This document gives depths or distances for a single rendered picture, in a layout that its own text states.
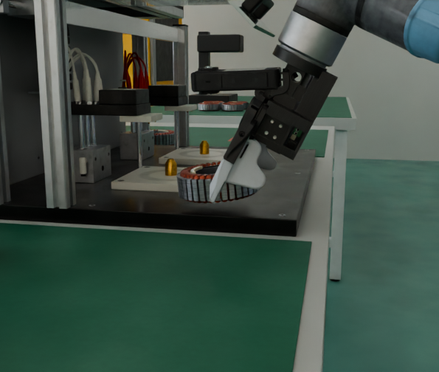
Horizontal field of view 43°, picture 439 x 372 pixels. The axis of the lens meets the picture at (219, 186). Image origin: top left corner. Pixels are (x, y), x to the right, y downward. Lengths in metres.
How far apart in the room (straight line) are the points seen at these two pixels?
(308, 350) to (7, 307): 0.26
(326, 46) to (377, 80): 5.53
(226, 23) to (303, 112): 5.64
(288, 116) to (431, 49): 0.18
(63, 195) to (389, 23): 0.46
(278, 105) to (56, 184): 0.31
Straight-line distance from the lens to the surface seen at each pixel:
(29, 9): 0.86
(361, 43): 6.21
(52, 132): 0.78
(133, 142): 1.16
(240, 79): 0.71
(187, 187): 0.72
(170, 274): 0.58
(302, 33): 0.69
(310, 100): 0.71
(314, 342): 0.45
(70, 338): 0.46
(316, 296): 0.54
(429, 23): 0.64
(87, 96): 0.93
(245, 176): 0.69
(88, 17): 0.87
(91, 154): 0.93
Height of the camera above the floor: 0.95
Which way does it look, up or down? 12 degrees down
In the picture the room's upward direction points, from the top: straight up
